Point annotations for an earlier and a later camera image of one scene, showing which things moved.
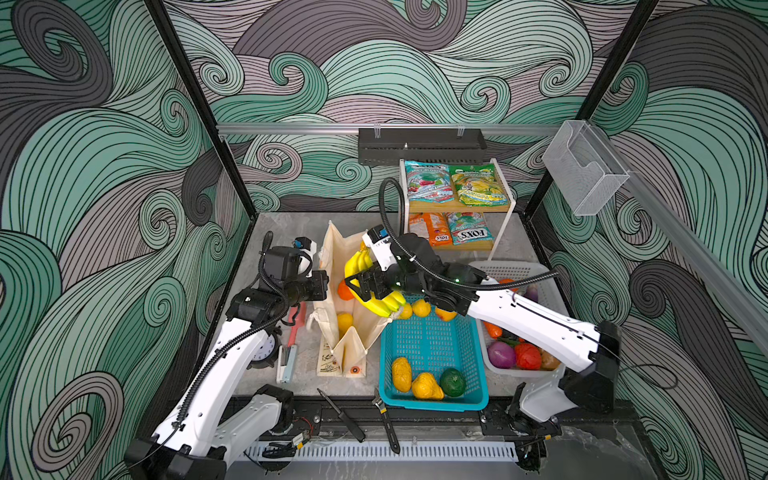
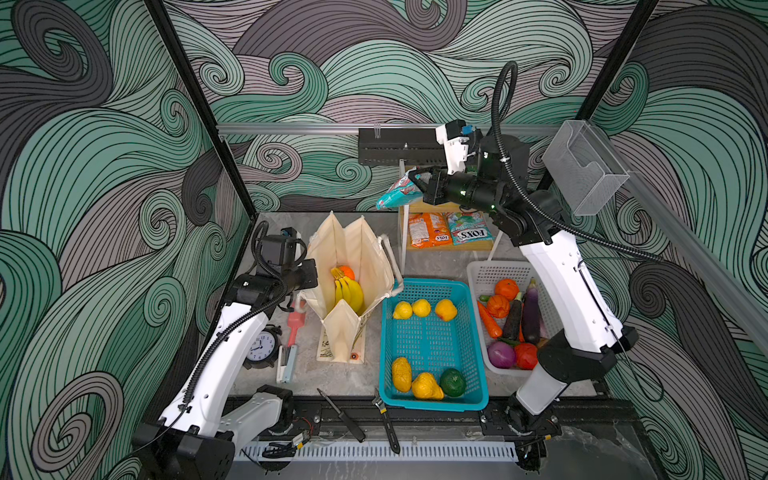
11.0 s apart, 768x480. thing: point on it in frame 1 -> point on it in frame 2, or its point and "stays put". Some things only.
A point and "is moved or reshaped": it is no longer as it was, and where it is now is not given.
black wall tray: [388, 146] stays put
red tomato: [527, 356] stays put
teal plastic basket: [430, 363] stays put
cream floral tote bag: [343, 328] is moved or reshaped
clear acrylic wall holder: [584, 170] stays put
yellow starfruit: [402, 374] stays put
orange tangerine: [344, 291] -> [348, 272]
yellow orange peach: [446, 315] stays put
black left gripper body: [304, 289] -> [302, 277]
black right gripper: [368, 277] -> [443, 192]
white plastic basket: [549, 294] stays put
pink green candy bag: [430, 182] is moved or reshaped
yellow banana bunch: [385, 305] -> [348, 290]
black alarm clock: [268, 350] stays put
